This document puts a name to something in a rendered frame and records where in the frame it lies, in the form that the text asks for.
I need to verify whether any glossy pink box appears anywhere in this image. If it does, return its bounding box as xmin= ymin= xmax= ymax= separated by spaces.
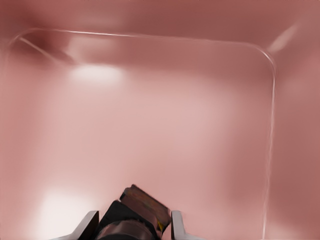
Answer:
xmin=0 ymin=0 xmax=320 ymax=240

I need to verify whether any black and brown button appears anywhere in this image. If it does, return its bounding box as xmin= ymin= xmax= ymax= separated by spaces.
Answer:
xmin=95 ymin=184 xmax=172 ymax=240

